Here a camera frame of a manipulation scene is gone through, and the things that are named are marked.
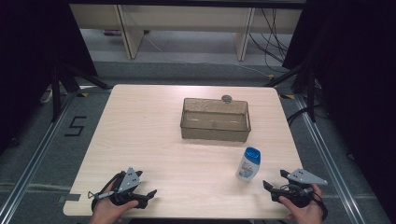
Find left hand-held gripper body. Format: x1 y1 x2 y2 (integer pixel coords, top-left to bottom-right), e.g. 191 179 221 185
88 166 149 210

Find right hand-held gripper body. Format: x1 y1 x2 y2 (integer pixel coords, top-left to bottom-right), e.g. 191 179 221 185
270 168 329 209

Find person's right hand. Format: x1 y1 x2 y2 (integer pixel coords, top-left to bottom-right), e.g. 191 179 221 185
277 183 325 224

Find person's left hand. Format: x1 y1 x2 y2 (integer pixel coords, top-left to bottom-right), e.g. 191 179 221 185
89 181 140 224

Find white bottle with blue cap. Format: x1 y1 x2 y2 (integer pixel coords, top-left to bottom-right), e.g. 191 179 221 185
235 147 262 183

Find grey floor tape strip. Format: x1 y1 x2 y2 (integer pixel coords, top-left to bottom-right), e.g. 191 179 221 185
57 192 82 204

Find black tripod stand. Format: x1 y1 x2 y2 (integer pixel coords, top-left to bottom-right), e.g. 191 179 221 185
265 61 318 124
50 61 112 123

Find clear grey plastic storage box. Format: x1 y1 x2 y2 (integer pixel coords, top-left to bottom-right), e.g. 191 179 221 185
179 97 252 144

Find black curtain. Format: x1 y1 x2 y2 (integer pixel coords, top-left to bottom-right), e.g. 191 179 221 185
281 0 396 216
0 0 99 155

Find beige wooden desk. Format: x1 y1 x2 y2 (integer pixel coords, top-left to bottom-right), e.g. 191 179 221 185
68 3 304 63

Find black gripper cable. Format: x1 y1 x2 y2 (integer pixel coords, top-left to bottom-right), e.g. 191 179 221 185
279 183 329 221
91 172 125 213

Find metal floor rail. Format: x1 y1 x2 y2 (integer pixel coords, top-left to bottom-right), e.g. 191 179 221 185
0 92 79 220
293 93 363 224

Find thick black floor cable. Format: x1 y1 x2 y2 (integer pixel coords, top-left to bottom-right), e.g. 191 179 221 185
285 105 325 126

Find white floor cable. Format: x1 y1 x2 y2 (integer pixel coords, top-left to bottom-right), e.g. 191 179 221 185
232 63 273 77

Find bundle of black cables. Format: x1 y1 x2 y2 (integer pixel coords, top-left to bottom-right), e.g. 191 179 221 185
247 7 290 75

